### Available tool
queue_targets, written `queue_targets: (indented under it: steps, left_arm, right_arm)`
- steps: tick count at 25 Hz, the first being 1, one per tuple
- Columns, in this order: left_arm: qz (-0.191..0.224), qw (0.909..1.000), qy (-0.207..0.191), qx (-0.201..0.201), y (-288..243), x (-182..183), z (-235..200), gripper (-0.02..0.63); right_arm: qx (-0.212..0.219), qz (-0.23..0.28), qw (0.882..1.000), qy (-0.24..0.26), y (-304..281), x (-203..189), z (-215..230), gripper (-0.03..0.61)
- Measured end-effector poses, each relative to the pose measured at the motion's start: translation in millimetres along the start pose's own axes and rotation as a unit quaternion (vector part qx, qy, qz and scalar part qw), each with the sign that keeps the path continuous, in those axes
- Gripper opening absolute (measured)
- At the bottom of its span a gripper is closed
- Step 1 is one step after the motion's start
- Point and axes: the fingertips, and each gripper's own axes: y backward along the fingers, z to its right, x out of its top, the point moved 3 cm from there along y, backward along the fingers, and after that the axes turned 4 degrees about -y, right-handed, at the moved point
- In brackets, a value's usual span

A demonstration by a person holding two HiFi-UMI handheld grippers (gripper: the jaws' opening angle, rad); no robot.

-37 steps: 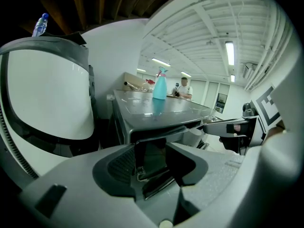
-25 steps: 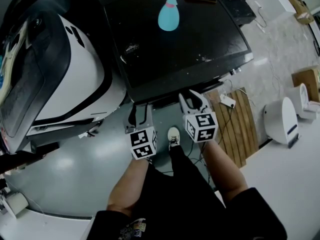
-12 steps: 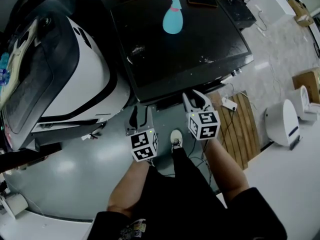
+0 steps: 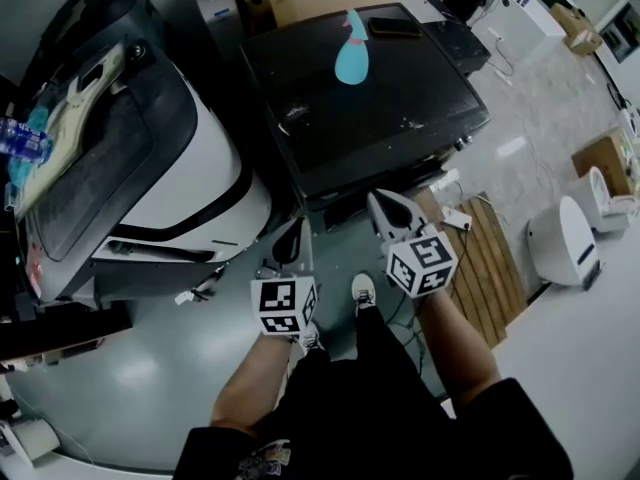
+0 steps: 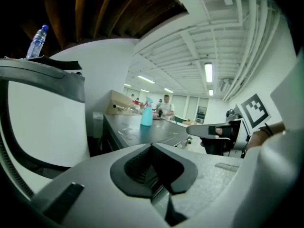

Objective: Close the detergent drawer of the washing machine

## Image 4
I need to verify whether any black washing machine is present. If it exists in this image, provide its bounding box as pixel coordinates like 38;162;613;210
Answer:
239;2;492;232

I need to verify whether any small clear water bottle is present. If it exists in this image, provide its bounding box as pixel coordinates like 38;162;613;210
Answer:
0;115;54;162

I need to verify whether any grey upright appliance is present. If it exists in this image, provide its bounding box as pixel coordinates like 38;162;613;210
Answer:
194;0;249;65

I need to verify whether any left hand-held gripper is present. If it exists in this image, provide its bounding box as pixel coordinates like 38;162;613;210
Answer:
250;216;320;339

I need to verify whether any person's right forearm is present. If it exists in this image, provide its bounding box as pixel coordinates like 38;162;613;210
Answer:
413;287;504;410

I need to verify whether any white round appliance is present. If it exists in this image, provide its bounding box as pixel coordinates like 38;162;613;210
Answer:
526;195;602;290

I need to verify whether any black floor cable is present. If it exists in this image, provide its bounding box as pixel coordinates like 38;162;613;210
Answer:
387;297;431;384

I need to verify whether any person's left forearm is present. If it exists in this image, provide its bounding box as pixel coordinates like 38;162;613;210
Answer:
209;335;297;437

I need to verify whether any white and black cleaning robot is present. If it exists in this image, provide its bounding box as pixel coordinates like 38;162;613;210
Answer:
7;0;274;314

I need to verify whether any person's right white shoe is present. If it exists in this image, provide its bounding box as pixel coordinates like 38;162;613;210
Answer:
351;272;378;310

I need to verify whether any white plastic container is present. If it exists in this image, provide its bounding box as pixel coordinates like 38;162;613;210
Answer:
0;416;59;465

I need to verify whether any wooden slat mat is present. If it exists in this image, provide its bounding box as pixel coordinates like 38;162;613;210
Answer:
433;192;529;350

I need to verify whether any person's left white shoe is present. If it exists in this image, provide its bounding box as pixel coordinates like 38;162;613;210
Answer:
298;321;322;355

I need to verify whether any teal spray bottle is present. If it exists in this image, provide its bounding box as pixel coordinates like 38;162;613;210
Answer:
333;9;372;87

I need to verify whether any black phone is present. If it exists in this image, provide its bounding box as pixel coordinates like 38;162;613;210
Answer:
368;16;424;39

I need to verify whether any wooden shelf board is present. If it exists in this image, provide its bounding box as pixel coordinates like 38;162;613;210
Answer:
0;301;134;364

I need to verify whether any black side table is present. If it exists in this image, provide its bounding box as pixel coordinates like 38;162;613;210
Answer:
399;0;492;77

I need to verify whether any beige plastic part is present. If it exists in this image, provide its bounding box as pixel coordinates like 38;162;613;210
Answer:
4;42;127;219

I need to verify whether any person's black clothing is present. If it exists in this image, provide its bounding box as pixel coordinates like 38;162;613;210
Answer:
172;302;574;480

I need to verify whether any small cardboard box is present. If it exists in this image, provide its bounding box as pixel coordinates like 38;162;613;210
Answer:
549;2;604;57

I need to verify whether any white power strip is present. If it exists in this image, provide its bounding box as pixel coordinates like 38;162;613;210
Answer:
441;205;473;230

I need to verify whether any brown cardboard box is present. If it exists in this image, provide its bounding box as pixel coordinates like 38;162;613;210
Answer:
571;127;639;195

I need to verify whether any white box cabinet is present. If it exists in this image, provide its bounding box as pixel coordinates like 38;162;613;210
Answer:
469;0;569;60

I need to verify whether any person's white shoe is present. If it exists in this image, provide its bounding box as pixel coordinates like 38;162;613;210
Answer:
351;272;378;310
298;321;322;355

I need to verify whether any teal cloth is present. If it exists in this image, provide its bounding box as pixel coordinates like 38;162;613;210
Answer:
6;105;52;187

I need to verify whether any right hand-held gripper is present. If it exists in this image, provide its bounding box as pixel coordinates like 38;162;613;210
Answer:
367;189;459;299

